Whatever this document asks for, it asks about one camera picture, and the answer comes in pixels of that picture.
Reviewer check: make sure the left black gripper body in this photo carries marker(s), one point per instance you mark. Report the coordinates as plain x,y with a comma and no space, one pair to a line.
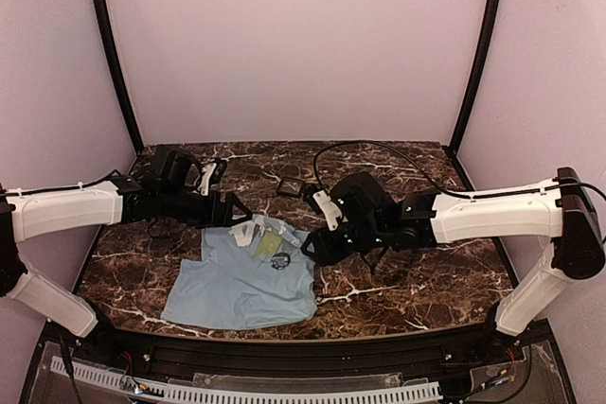
220,210

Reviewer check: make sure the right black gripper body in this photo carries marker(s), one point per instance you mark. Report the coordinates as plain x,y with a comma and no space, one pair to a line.
335,240

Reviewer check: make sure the light blue printed t-shirt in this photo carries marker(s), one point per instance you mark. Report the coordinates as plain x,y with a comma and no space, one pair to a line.
252,275

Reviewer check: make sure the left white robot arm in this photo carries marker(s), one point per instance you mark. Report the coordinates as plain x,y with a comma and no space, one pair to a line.
117,200

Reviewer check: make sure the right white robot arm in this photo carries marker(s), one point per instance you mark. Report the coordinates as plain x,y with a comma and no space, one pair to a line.
361,216

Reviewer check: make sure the left black display box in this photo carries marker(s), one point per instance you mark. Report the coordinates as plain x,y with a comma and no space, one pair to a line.
291,187

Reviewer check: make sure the black front frame rail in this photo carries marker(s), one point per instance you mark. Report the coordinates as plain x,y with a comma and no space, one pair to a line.
444,354

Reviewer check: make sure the white slotted cable duct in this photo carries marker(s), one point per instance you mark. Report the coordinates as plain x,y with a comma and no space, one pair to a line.
204,388

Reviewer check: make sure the left black frame post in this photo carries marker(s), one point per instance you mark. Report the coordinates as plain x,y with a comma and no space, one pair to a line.
125,105

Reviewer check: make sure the black frame post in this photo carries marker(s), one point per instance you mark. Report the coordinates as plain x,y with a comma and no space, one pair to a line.
477,69
125,105

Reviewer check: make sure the right black frame post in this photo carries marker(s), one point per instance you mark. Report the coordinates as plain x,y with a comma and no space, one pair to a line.
477,69

